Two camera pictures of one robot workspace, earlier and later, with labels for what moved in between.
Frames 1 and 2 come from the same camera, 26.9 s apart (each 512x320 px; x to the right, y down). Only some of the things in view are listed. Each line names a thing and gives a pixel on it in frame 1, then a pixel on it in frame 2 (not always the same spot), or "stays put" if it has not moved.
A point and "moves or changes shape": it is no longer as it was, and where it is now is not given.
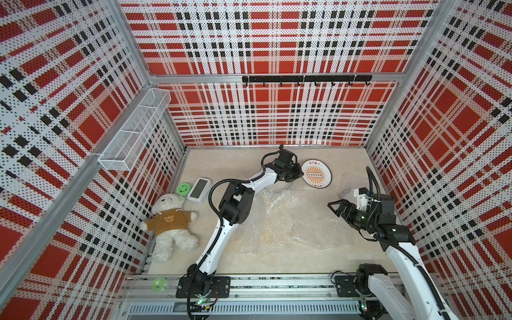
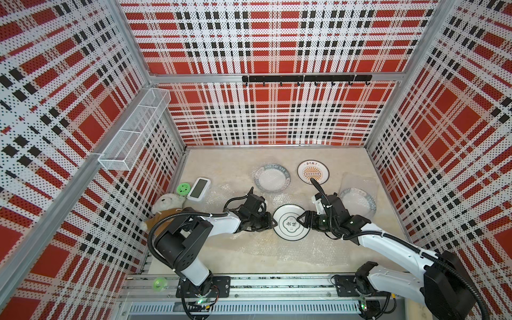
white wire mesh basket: [123, 150] stays put
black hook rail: [351, 79] stays put
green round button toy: [183, 189] stays put
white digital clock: [200, 190] stays put
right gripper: [343, 204] to [309, 220]
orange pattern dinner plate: [317, 173] moves or changes shape
